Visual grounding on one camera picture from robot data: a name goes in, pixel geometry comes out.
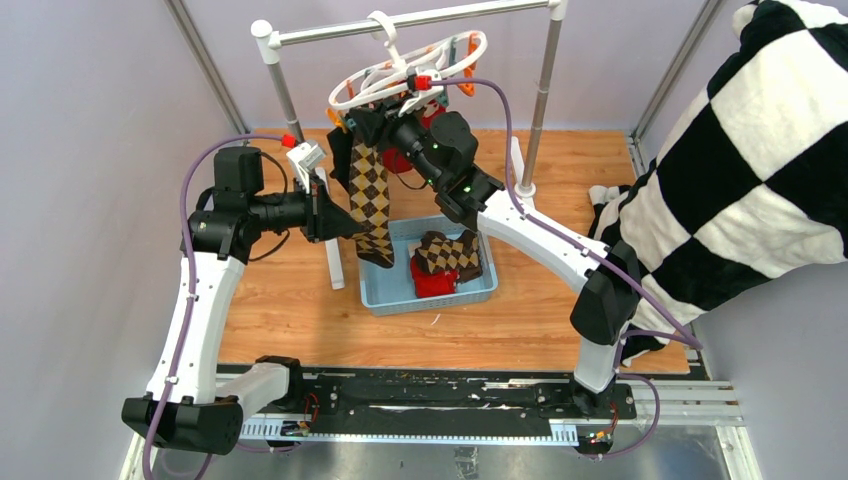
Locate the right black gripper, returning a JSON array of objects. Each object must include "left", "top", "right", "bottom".
[{"left": 350, "top": 92, "right": 446, "bottom": 190}]

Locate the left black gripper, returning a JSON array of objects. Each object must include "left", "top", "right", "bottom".
[{"left": 249, "top": 173, "right": 361, "bottom": 243}]

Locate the brown argyle sock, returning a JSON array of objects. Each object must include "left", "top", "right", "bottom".
[
  {"left": 347, "top": 140, "right": 395, "bottom": 269},
  {"left": 412, "top": 230, "right": 462, "bottom": 273}
]

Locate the light blue plastic basket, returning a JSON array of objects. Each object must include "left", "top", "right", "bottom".
[{"left": 359, "top": 215, "right": 499, "bottom": 316}]

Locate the red snowflake christmas sock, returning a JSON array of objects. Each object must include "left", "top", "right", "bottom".
[{"left": 410, "top": 257, "right": 459, "bottom": 298}]

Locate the black sock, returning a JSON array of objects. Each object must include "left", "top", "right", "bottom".
[{"left": 327, "top": 127, "right": 354, "bottom": 191}]

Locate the brown sock striped cuff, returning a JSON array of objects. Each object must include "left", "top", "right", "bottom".
[{"left": 457, "top": 230, "right": 482, "bottom": 283}]

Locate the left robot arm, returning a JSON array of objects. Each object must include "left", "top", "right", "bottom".
[{"left": 121, "top": 141, "right": 361, "bottom": 455}]

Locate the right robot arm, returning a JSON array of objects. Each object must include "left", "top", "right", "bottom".
[{"left": 346, "top": 107, "right": 641, "bottom": 418}]

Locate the white round sock hanger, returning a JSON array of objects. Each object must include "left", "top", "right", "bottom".
[{"left": 328, "top": 10, "right": 488, "bottom": 112}]

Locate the white grey drying rack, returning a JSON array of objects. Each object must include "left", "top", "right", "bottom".
[{"left": 250, "top": 1, "right": 587, "bottom": 291}]

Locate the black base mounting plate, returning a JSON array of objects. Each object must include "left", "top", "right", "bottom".
[{"left": 242, "top": 371, "right": 637, "bottom": 445}]

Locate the black white checkered blanket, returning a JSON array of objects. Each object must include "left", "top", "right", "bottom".
[{"left": 588, "top": 1, "right": 847, "bottom": 364}]

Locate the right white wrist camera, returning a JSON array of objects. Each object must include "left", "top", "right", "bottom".
[{"left": 397, "top": 68, "right": 444, "bottom": 117}]

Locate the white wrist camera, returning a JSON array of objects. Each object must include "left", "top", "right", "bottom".
[
  {"left": 286, "top": 140, "right": 326, "bottom": 194},
  {"left": 397, "top": 68, "right": 444, "bottom": 117}
]

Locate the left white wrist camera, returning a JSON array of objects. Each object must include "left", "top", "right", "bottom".
[{"left": 286, "top": 140, "right": 326, "bottom": 194}]

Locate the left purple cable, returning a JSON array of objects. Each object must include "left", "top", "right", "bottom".
[{"left": 140, "top": 134, "right": 306, "bottom": 480}]

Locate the purple cable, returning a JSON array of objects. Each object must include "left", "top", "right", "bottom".
[
  {"left": 413, "top": 74, "right": 704, "bottom": 461},
  {"left": 140, "top": 134, "right": 306, "bottom": 480}
]

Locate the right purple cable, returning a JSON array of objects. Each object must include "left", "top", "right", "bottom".
[{"left": 413, "top": 74, "right": 704, "bottom": 461}]

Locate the aluminium frame rail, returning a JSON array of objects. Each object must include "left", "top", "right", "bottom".
[{"left": 122, "top": 371, "right": 761, "bottom": 479}]

